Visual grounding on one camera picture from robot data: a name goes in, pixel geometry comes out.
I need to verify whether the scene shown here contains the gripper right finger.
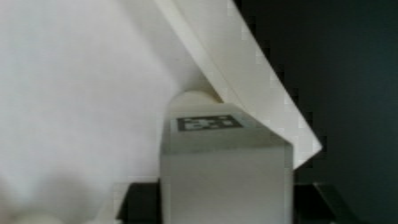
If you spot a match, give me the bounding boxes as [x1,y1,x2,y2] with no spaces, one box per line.
[293,183,356,224]

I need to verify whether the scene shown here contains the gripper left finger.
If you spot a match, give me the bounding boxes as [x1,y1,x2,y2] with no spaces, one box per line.
[117,183,162,224]

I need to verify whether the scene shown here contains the white leg with tag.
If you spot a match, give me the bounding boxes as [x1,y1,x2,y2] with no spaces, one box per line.
[160,91,293,224]

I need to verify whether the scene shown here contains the white square tabletop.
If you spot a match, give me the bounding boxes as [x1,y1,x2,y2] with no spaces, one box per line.
[0,0,320,224]

